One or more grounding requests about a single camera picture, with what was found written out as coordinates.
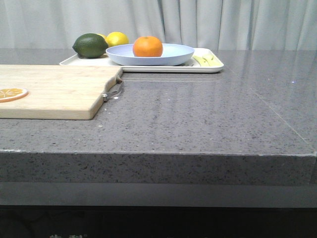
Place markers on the light blue plate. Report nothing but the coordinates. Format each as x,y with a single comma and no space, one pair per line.
173,54

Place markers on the orange fruit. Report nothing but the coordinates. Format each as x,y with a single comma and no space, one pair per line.
148,46

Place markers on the white tray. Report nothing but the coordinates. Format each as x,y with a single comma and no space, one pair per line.
191,66

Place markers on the pale yellow food pieces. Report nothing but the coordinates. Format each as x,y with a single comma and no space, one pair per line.
204,61

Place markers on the yellow lemon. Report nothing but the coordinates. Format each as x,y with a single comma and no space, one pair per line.
116,38

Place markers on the wooden cutting board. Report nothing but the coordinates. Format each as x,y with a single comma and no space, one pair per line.
57,92

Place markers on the green lime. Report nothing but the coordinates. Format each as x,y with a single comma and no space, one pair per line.
90,45

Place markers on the white curtain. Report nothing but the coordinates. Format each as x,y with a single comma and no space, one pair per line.
214,24

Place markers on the orange slice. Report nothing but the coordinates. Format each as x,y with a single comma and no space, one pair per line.
11,94

